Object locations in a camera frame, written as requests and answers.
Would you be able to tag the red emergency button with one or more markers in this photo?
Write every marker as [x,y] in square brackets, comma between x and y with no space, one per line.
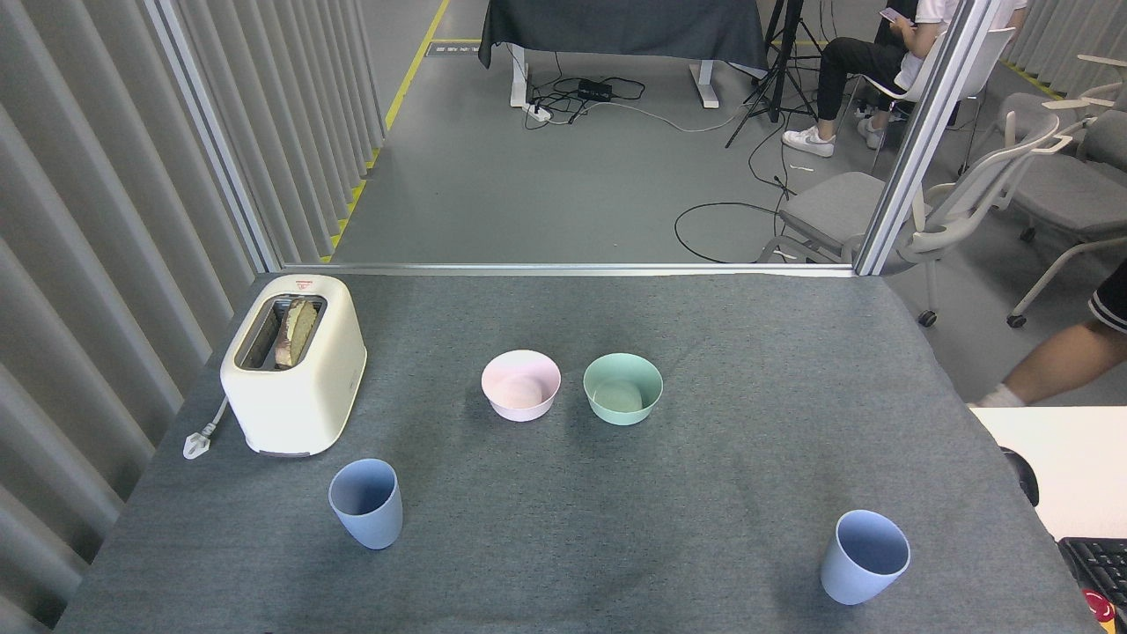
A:
[1097,608]

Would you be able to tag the grey felt table cloth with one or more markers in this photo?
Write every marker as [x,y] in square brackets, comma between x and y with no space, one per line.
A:
[616,528]

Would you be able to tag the smartphone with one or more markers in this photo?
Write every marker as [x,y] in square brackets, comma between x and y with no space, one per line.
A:
[892,15]

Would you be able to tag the table with black cloth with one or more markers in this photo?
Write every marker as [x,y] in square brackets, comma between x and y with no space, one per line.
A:
[625,26]

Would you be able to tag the silver frame post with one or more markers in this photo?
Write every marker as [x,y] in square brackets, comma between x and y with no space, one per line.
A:
[216,141]
[924,132]

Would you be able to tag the black computer mouse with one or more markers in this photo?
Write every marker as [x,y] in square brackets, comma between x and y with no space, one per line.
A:
[1023,480]

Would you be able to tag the cream white toaster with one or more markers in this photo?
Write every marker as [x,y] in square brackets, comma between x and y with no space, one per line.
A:
[295,401]

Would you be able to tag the grey white office chair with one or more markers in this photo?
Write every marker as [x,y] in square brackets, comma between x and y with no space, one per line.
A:
[1070,189]
[1026,110]
[832,207]

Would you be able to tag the silver frame rail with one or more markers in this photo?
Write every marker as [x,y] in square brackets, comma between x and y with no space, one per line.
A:
[572,269]

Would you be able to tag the green bowl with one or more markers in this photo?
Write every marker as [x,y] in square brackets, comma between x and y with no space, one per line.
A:
[622,401]

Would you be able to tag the brown bread slice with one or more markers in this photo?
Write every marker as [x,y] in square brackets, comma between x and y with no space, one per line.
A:
[298,330]

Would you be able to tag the black keyboard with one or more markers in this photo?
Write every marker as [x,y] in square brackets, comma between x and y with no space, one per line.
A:
[1099,568]

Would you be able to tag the pink bowl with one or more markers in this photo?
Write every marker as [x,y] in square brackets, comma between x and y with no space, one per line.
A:
[521,396]

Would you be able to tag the blue cup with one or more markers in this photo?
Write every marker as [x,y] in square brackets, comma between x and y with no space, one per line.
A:
[370,519]
[854,577]

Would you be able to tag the white plastic chair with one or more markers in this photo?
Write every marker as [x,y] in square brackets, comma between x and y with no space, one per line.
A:
[916,84]

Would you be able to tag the black tripod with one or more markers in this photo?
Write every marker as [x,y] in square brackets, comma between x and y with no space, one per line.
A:
[779,62]

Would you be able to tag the walking person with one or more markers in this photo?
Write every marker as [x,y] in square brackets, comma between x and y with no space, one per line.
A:
[1057,361]

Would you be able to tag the seated person's hand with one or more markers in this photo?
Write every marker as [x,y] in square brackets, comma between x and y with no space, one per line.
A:
[907,25]

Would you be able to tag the black power adapter box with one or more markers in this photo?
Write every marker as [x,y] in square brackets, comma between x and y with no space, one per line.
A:
[595,90]

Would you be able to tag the white desk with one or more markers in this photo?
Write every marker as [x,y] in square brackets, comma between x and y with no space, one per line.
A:
[1070,462]

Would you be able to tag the white power strip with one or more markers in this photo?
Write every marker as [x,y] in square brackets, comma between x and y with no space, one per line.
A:
[538,112]

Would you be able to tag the seated person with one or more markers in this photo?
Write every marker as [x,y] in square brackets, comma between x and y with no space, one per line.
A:
[850,62]

